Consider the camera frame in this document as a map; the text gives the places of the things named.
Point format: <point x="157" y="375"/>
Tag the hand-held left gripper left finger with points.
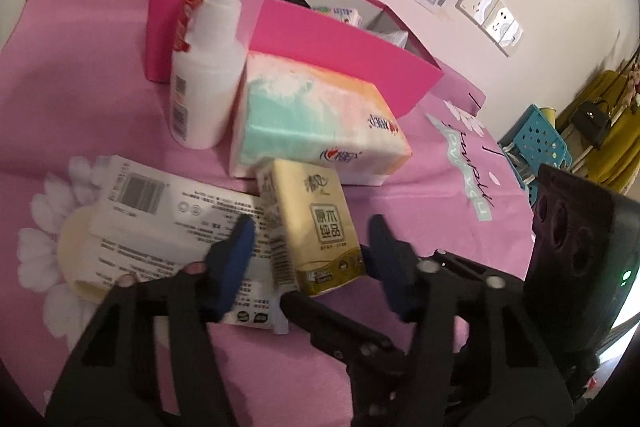
<point x="235" y="257"/>

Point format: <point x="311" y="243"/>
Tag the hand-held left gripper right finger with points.
<point x="390" y="267"/>

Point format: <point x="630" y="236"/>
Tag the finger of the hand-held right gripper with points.
<point x="340" y="327"/>
<point x="470" y="268"/>

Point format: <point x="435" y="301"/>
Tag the yellow tissue pack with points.
<point x="315" y="227"/>

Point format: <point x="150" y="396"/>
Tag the pink cardboard box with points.
<point x="325" y="42"/>

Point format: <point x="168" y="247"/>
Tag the small floral tissue pack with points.
<point x="340" y="14"/>

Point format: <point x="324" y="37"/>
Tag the long white printed pack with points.
<point x="165" y="212"/>

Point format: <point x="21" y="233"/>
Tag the mustard yellow sweater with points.
<point x="620" y="147"/>

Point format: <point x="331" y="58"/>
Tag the blue plastic basket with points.
<point x="537" y="142"/>

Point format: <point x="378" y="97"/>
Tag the black handbag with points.
<point x="590" y="124"/>

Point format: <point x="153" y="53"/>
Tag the yellow green can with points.
<point x="549" y="117"/>

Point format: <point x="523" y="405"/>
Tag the large pastel tissue pack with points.
<point x="310" y="117"/>

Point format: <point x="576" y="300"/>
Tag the white pump bottle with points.
<point x="205" y="87"/>

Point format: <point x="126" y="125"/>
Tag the glossy white wall switch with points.
<point x="512" y="44"/>

